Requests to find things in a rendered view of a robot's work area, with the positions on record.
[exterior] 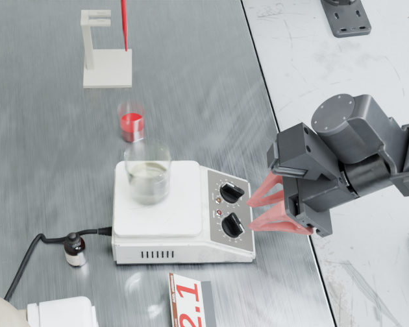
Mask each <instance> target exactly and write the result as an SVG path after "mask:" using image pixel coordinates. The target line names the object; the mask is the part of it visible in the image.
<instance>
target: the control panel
mask: <svg viewBox="0 0 409 327"><path fill-rule="evenodd" d="M207 173H208V203H209V219H210V240H211V241H213V242H216V243H221V244H224V245H228V246H231V247H236V248H240V249H243V250H248V251H250V252H253V235H252V230H251V229H250V228H248V224H250V223H251V209H250V206H249V205H247V204H246V202H247V201H248V200H249V185H248V182H245V181H243V180H239V179H237V178H233V177H230V176H227V175H223V174H221V173H217V172H214V171H211V170H208V171H207ZM226 182H230V183H232V184H234V185H235V186H238V187H239V188H241V189H243V190H244V192H245V194H244V195H243V196H241V197H240V198H239V199H238V201H237V202H235V203H229V202H227V201H226V200H225V199H224V198H223V197H222V196H221V193H220V187H221V186H222V185H223V184H224V183H226ZM217 198H220V199H221V202H220V203H219V202H217V200H216V199H217ZM217 210H221V212H222V214H221V215H219V214H218V213H217ZM232 212H234V213H235V214H236V215H237V217H238V219H239V220H240V222H241V224H242V226H243V227H244V229H245V232H244V233H243V234H242V235H240V236H238V237H230V236H228V235H227V234H226V233H225V232H224V230H223V228H222V221H223V219H224V218H226V217H227V216H228V215H229V214H231V213H232Z"/></svg>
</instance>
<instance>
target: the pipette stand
mask: <svg viewBox="0 0 409 327"><path fill-rule="evenodd" d="M110 16H111V10H81V27H82V35H83V40H84V49H85V54H84V79H83V88H131V87H132V49H127V52H125V49H93V45H92V35H91V30H90V27H110V19H89V17H110Z"/></svg>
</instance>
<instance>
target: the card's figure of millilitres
mask: <svg viewBox="0 0 409 327"><path fill-rule="evenodd" d="M174 281H175V294H176V301H177V314H178V321H179V327H203V320H202V314H201V303H200V298H199V287H198V282H195V281H192V280H188V279H185V278H181V277H178V276H174Z"/></svg>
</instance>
